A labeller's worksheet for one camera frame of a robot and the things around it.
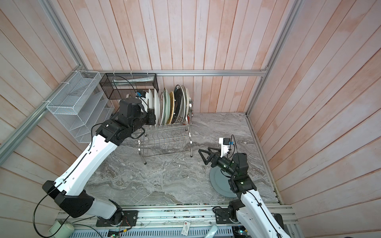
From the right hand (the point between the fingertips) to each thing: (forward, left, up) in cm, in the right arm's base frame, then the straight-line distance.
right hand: (204, 150), depth 73 cm
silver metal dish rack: (+19, +23, -19) cm, 35 cm away
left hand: (+11, +24, +14) cm, 30 cm away
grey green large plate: (-7, -11, -23) cm, 26 cm away
